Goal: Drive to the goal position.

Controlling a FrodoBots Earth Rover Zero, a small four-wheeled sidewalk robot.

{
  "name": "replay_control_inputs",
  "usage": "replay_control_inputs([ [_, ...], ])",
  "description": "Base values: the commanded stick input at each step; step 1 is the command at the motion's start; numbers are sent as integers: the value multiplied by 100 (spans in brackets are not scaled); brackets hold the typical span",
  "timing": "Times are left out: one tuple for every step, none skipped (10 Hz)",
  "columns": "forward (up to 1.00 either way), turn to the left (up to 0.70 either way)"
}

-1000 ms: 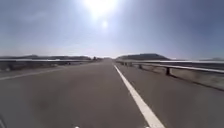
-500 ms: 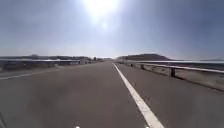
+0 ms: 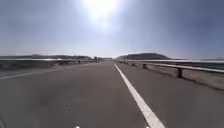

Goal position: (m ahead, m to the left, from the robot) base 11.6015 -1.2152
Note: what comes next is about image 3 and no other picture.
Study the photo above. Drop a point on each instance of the dark hill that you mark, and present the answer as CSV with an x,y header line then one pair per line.
x,y
144,56

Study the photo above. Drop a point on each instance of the grey asphalt road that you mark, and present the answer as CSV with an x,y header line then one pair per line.
x,y
90,96

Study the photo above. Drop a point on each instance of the white painted edge line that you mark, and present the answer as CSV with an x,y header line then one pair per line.
x,y
138,98

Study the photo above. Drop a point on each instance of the low distant hills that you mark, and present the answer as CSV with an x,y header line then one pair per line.
x,y
50,57

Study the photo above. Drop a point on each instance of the metal guardrail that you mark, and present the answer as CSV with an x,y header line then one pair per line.
x,y
180,66
40,60

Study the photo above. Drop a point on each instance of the faint white painted line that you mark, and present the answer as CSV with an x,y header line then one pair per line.
x,y
30,72

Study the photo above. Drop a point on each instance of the pale gravel verge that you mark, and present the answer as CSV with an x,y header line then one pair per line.
x,y
203,79

